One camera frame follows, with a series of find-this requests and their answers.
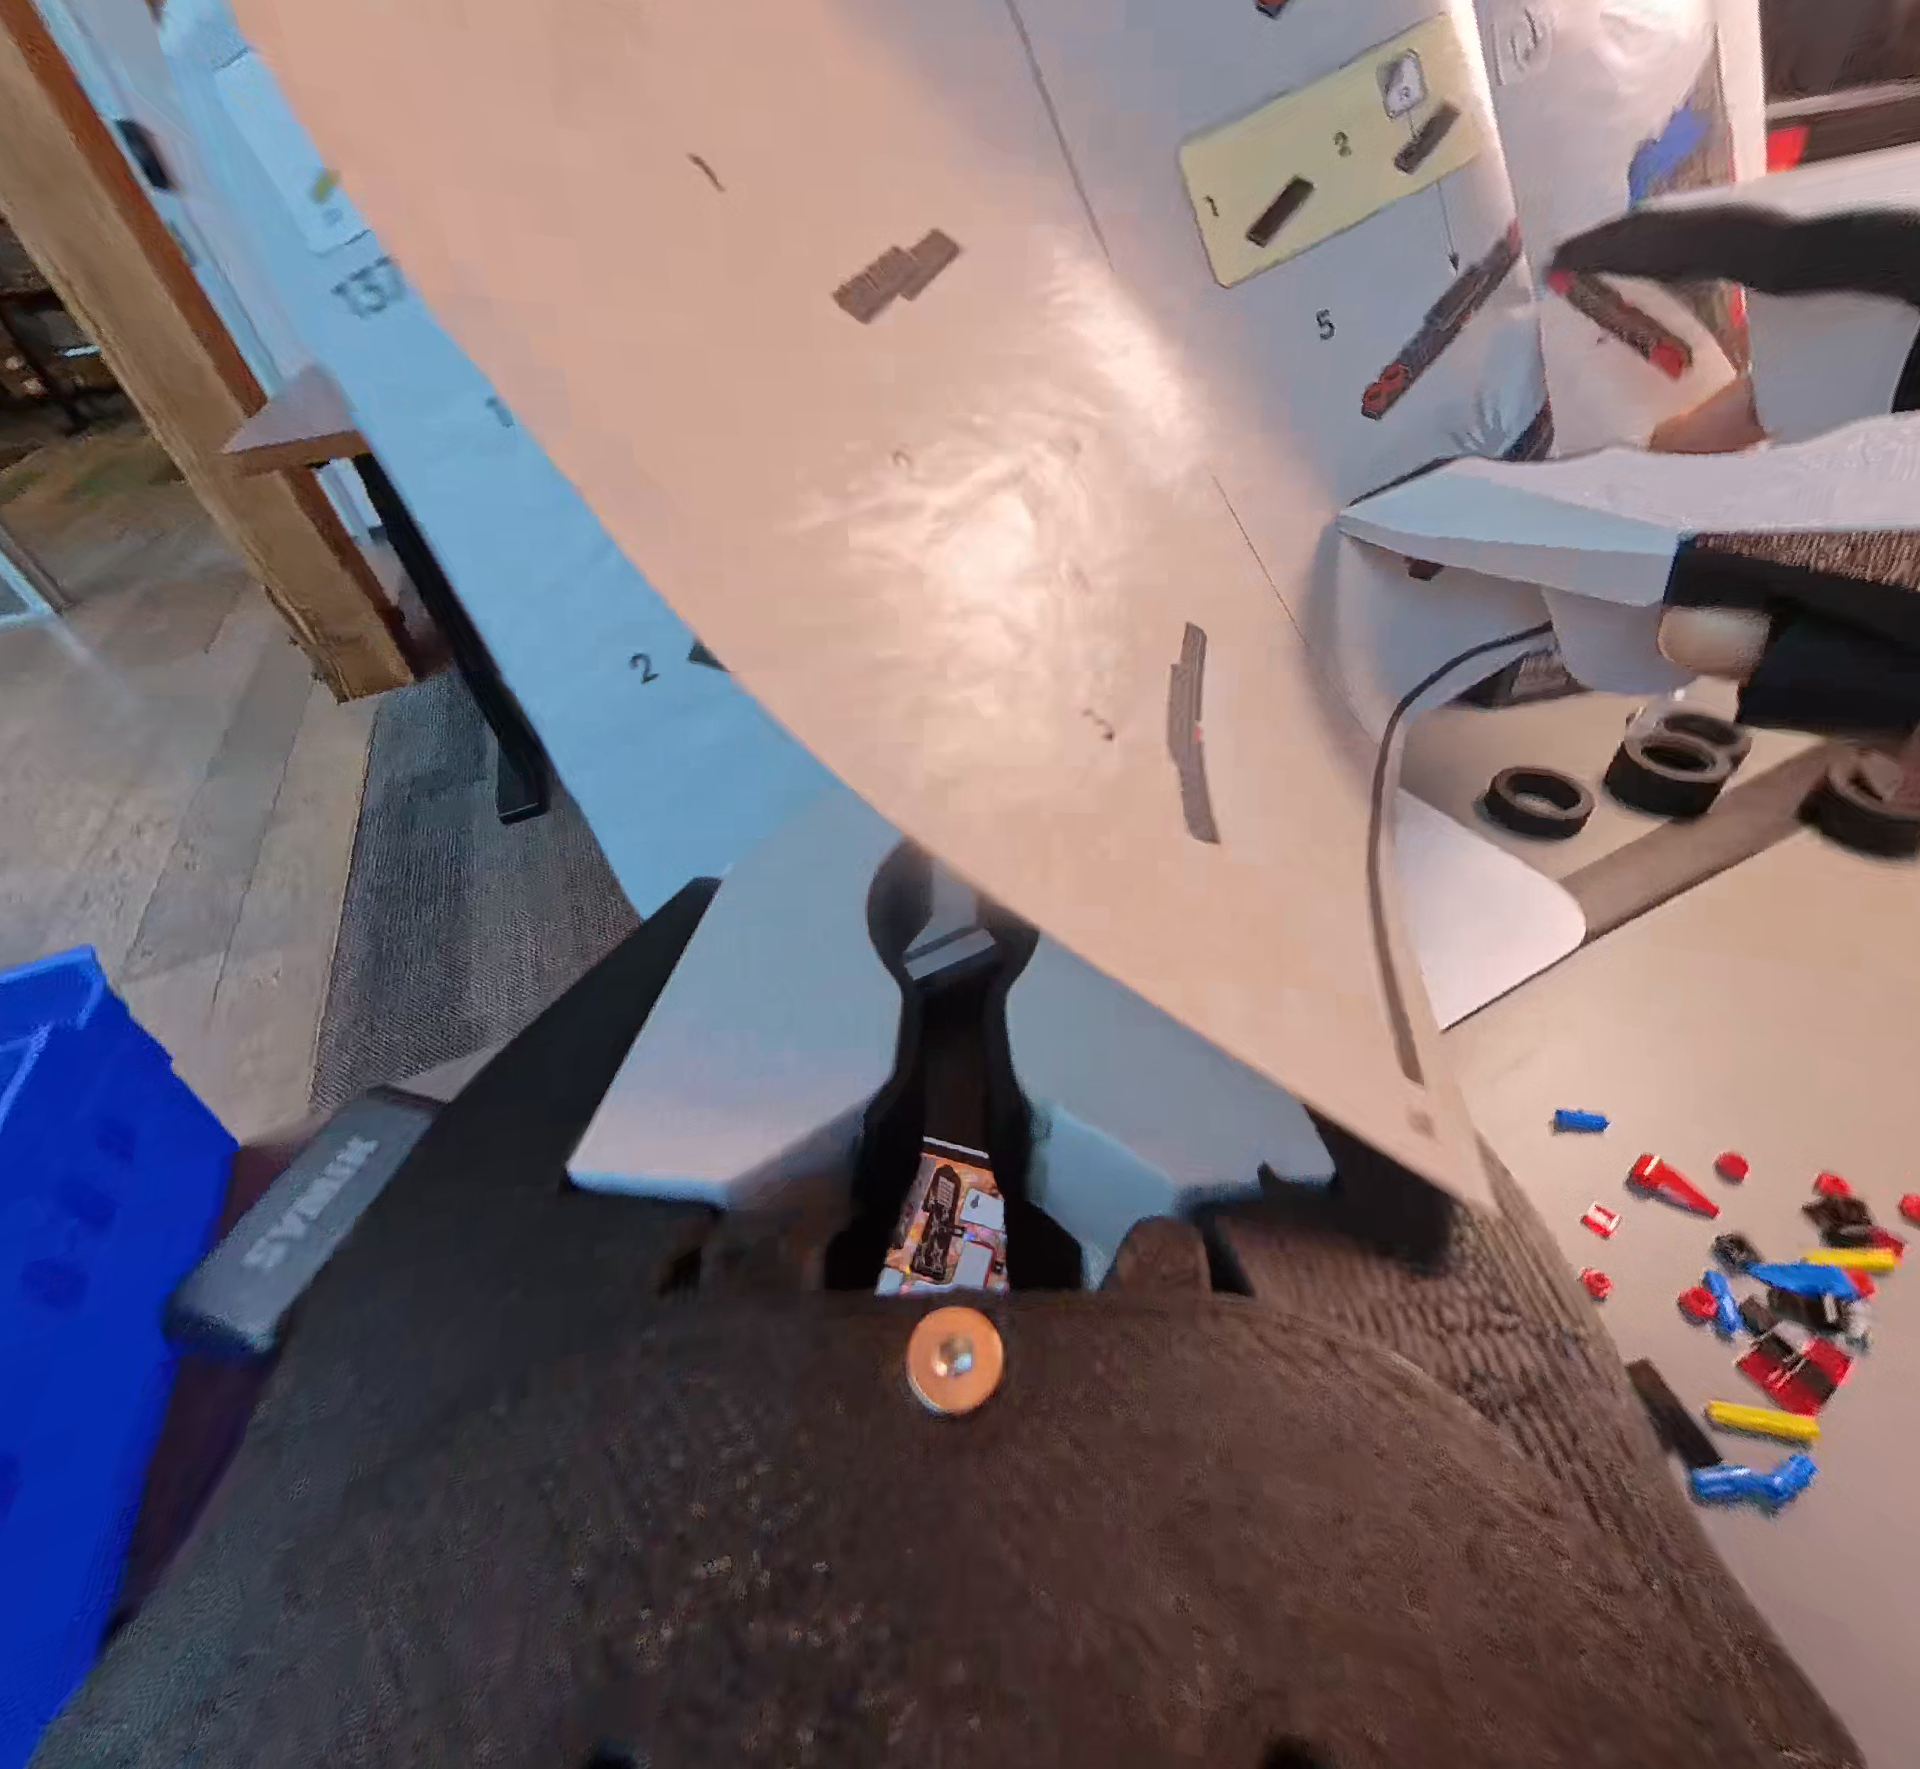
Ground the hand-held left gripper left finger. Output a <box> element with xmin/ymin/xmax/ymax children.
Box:
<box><xmin>568</xmin><ymin>824</ymin><xmax>923</xmax><ymax>1208</ymax></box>

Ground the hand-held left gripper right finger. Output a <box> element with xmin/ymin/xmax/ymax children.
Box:
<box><xmin>998</xmin><ymin>935</ymin><xmax>1337</xmax><ymax>1280</ymax></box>

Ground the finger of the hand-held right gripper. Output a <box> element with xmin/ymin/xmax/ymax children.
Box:
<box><xmin>1335</xmin><ymin>415</ymin><xmax>1920</xmax><ymax>694</ymax></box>
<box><xmin>1548</xmin><ymin>168</ymin><xmax>1920</xmax><ymax>442</ymax></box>

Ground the lego instruction booklet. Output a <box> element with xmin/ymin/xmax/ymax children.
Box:
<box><xmin>134</xmin><ymin>0</ymin><xmax>1772</xmax><ymax>1208</ymax></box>

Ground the pile of colourful lego pieces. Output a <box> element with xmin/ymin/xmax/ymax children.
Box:
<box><xmin>1551</xmin><ymin>1107</ymin><xmax>1920</xmax><ymax>1511</ymax></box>

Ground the white book stand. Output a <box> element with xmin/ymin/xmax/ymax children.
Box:
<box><xmin>1386</xmin><ymin>791</ymin><xmax>1593</xmax><ymax>1035</ymax></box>

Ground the black box device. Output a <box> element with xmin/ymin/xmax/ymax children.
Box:
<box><xmin>162</xmin><ymin>1091</ymin><xmax>440</xmax><ymax>1357</ymax></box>

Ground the blue bin with bags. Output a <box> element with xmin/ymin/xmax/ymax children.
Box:
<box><xmin>0</xmin><ymin>948</ymin><xmax>243</xmax><ymax>1769</ymax></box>

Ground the wooden door frame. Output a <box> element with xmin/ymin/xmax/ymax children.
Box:
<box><xmin>0</xmin><ymin>0</ymin><xmax>420</xmax><ymax>705</ymax></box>

